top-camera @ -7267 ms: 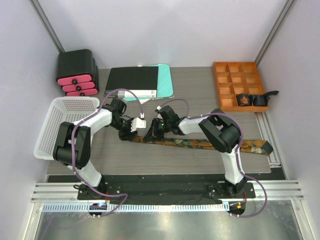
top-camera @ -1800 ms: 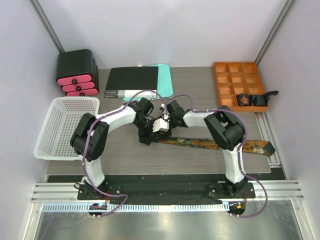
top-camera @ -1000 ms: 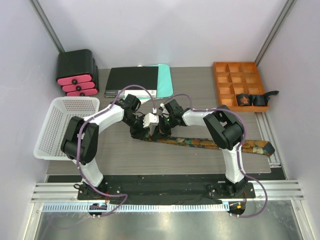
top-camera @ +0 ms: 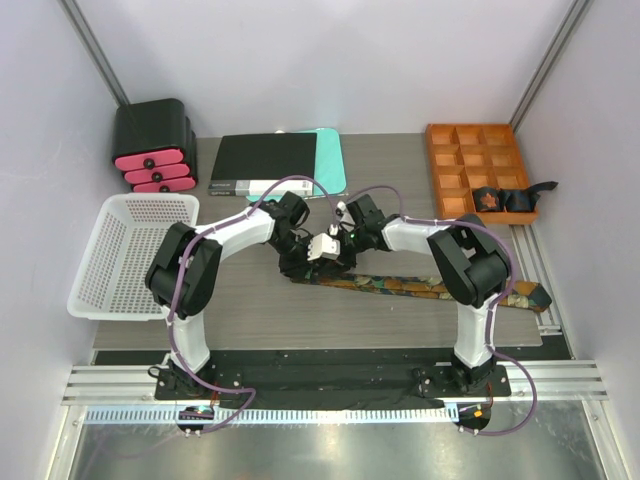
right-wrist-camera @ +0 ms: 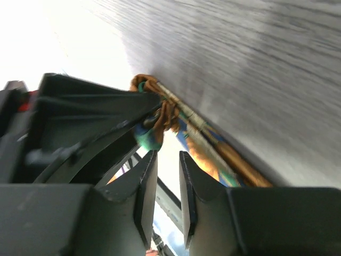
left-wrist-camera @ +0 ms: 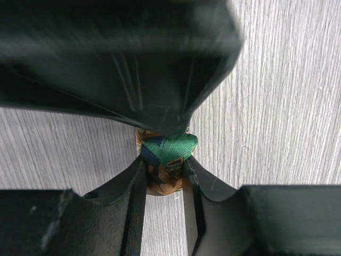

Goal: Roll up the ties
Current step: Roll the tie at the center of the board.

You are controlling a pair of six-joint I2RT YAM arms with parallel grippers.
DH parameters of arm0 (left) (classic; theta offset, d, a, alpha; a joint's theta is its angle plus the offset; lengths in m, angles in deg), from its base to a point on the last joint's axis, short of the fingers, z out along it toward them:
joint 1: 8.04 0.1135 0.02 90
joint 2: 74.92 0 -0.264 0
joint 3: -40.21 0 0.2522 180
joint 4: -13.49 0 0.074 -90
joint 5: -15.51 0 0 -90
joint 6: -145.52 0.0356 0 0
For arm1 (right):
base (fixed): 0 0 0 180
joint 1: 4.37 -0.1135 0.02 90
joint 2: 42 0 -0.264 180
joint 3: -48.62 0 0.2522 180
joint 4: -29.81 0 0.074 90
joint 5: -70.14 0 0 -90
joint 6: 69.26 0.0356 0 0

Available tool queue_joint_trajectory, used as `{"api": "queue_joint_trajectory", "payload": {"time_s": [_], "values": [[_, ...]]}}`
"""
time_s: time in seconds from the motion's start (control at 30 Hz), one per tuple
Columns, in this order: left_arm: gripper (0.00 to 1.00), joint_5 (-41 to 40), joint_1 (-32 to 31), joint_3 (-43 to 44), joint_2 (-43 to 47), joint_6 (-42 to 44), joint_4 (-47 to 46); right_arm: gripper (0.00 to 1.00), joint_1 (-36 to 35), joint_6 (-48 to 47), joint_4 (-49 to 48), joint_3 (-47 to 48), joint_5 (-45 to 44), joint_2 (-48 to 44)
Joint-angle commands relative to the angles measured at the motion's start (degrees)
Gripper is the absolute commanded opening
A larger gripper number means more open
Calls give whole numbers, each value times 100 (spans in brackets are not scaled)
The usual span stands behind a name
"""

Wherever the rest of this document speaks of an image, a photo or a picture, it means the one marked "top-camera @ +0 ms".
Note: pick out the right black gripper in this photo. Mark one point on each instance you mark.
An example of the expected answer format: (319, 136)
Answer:
(346, 262)

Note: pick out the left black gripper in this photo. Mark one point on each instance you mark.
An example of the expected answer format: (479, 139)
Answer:
(299, 269)

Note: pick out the floral patterned necktie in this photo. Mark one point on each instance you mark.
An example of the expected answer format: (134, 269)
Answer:
(524, 295)

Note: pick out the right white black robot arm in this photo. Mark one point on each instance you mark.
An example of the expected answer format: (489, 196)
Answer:
(473, 265)

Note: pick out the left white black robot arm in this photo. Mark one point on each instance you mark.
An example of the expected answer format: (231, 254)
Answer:
(183, 273)

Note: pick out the black notebook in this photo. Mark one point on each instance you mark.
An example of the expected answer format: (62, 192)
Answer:
(248, 164)

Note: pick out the orange compartment tray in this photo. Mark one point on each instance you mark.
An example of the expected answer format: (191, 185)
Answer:
(466, 157)

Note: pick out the rolled tie orange leaf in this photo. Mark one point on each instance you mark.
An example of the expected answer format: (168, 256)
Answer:
(487, 199)

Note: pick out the rolled dark blue tie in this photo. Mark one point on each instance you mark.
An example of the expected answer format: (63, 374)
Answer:
(524, 200)

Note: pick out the black pink drawer organizer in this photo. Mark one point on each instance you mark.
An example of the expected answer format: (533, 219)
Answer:
(154, 147)

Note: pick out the white perforated plastic basket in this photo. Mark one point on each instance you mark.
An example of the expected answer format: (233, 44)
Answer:
(110, 282)

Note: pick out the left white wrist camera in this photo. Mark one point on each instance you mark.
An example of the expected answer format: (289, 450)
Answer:
(323, 246)

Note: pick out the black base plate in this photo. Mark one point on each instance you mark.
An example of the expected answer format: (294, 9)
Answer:
(351, 375)

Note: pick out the white slotted cable duct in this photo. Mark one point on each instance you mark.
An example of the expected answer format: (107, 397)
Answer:
(196, 415)

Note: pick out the aluminium rail frame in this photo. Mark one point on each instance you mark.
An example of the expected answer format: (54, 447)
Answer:
(543, 380)

